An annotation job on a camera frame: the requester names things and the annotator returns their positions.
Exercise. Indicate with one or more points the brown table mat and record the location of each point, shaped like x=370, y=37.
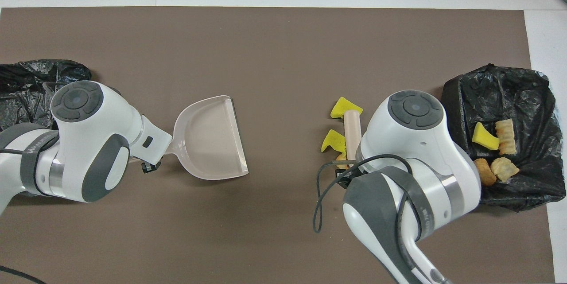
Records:
x=283, y=53

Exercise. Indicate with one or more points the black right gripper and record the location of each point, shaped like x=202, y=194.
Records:
x=347, y=180

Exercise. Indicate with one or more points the yellow green sponge piece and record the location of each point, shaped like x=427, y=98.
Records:
x=483, y=137

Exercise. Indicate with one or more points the beige plastic dustpan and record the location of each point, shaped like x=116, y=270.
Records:
x=208, y=142

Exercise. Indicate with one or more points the short toy croissant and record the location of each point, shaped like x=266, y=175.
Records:
x=505, y=169

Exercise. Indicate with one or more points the beige brush black bristles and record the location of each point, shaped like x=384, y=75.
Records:
x=353, y=138

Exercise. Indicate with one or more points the long toy croissant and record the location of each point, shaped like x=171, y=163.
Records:
x=506, y=137

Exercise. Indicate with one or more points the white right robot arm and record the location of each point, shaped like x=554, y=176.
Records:
x=412, y=155

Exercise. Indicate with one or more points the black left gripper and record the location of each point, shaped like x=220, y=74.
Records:
x=151, y=168

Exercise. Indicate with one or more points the round brown toy bun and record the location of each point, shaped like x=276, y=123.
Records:
x=485, y=172

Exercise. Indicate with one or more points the black bag lined bin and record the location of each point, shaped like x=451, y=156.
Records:
x=522, y=93
x=26, y=71

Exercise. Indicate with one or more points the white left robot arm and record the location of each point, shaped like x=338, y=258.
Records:
x=88, y=142

